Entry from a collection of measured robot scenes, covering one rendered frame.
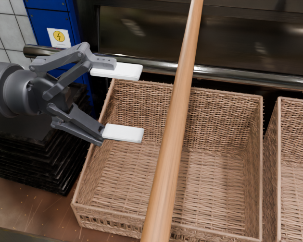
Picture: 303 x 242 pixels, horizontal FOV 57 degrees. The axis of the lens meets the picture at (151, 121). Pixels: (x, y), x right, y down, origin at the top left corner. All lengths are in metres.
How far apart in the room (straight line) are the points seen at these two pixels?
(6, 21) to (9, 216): 0.69
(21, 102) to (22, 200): 0.69
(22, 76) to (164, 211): 0.31
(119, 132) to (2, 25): 0.81
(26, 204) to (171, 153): 0.82
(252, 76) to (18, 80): 0.41
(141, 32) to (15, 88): 0.59
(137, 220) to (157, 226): 0.54
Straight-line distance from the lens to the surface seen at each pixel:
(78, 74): 0.42
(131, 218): 0.86
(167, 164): 0.36
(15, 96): 0.48
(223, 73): 0.57
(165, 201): 0.33
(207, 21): 0.96
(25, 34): 1.18
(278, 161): 0.95
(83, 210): 0.90
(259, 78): 0.58
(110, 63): 0.40
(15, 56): 1.27
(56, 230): 1.04
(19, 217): 1.11
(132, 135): 0.49
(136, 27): 0.99
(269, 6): 0.92
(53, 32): 1.07
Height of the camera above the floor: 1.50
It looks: 46 degrees down
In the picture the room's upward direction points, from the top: straight up
